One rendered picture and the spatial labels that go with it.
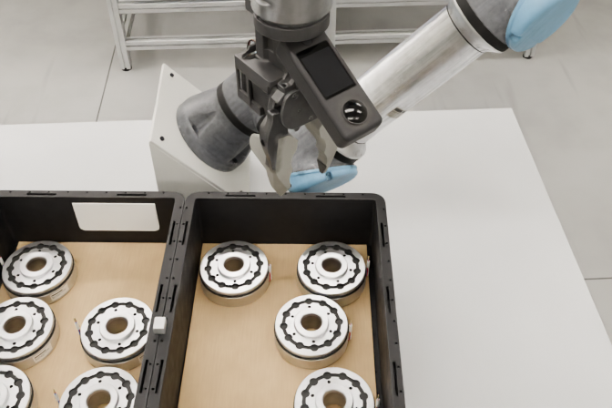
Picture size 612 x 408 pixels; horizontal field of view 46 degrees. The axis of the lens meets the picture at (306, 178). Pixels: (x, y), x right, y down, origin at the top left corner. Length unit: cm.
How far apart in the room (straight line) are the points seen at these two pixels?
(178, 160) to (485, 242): 57
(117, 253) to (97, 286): 7
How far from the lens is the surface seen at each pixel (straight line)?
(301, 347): 99
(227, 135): 122
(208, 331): 105
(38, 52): 326
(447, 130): 158
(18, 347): 106
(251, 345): 103
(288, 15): 64
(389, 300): 97
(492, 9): 98
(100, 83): 299
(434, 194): 143
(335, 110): 65
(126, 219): 114
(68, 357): 107
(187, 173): 122
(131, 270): 114
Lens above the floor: 169
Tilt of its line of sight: 44 degrees down
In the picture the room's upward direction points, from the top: straight up
